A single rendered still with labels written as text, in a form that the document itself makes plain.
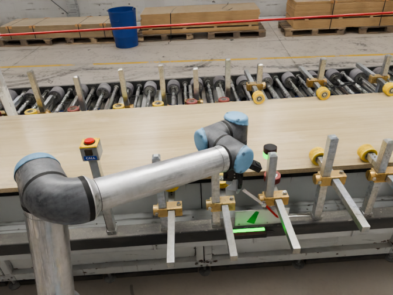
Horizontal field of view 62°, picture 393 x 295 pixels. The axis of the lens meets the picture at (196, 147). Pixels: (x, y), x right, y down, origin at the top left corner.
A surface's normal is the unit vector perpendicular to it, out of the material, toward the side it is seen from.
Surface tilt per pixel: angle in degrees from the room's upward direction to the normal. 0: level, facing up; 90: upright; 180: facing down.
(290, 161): 0
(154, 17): 90
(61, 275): 93
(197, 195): 90
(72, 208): 68
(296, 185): 90
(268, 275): 0
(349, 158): 0
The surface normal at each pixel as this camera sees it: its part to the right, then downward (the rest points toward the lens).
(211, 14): 0.00, 0.55
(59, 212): 0.00, 0.37
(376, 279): -0.04, -0.83
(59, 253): 0.76, 0.37
